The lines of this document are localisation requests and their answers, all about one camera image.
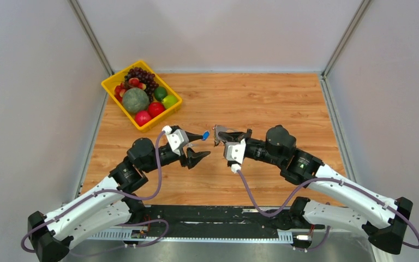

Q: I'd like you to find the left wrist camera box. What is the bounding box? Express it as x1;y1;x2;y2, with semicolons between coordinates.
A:
162;126;190;156

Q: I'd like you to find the dark purple grape bunch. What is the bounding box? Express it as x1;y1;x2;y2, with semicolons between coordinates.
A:
123;67;159;102

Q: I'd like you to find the silver key with blue tag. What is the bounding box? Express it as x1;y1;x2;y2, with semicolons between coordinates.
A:
201;131;210;141

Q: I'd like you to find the yellow plastic fruit tray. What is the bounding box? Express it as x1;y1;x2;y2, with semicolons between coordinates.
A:
101;60;183;132

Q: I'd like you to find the red apple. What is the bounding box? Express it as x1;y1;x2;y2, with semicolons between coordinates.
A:
147;102;166;118
134;110;153;127

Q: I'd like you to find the left aluminium frame post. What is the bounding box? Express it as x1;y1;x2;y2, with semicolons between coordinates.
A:
68;0;115;76

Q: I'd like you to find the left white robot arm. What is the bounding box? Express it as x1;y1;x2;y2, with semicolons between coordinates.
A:
20;126;210;261

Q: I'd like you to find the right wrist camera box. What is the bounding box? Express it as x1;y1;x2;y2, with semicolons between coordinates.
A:
224;139;247;174

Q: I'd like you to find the aluminium frame post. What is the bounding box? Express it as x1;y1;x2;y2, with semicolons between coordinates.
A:
68;0;115;76
321;0;373;79

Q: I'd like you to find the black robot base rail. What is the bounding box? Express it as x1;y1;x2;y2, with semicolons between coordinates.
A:
126;205;312;239

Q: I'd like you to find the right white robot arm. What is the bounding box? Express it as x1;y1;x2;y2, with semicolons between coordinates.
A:
213;125;413;255

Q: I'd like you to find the right aluminium frame post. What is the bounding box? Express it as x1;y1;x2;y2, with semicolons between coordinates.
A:
321;0;373;79

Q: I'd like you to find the red-yellow peach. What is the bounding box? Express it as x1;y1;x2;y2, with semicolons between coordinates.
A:
137;82;147;90

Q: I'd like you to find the green netted melon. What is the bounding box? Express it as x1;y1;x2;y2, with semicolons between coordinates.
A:
122;88;150;114

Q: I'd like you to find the dark green lime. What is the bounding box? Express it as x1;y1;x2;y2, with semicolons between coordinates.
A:
153;86;168;102

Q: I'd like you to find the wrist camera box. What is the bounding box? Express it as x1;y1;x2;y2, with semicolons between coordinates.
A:
224;139;247;174
162;126;190;156

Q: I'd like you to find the silver keyring bunch with keys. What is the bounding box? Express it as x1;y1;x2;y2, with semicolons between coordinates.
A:
212;124;236;147

